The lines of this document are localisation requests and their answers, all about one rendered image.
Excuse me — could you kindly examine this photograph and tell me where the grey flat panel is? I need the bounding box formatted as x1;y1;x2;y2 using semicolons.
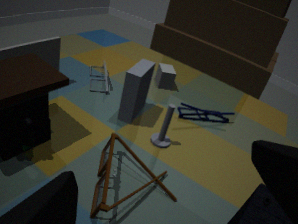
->
0;36;60;71

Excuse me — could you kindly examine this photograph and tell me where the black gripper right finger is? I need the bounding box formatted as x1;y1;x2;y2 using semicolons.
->
251;140;298;224

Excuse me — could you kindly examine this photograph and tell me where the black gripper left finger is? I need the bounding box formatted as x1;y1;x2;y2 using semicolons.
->
0;171;78;224

